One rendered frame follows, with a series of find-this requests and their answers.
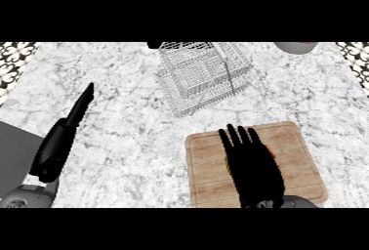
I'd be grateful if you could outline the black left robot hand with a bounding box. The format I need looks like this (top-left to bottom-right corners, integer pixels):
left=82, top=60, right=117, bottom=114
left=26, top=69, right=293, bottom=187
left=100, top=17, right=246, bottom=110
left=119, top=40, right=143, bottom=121
left=27, top=82, right=95, bottom=185

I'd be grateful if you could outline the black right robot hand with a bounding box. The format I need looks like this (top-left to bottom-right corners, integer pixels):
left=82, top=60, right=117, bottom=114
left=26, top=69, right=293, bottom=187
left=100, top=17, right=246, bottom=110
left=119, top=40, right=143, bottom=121
left=216, top=123, right=286, bottom=209

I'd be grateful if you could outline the wooden cutting board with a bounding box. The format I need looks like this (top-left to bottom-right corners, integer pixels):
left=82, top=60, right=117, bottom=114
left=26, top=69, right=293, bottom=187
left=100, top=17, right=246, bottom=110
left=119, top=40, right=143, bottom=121
left=184, top=120, right=330, bottom=209

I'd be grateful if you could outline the grey round pot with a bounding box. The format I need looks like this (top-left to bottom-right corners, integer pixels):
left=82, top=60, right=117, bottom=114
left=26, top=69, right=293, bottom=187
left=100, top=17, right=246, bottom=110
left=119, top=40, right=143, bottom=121
left=272, top=41, right=320, bottom=56

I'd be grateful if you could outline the tiered wire basket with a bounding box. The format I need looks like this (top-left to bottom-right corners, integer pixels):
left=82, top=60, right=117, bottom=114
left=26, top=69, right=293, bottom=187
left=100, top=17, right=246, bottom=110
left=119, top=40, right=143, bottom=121
left=156, top=41, right=255, bottom=119

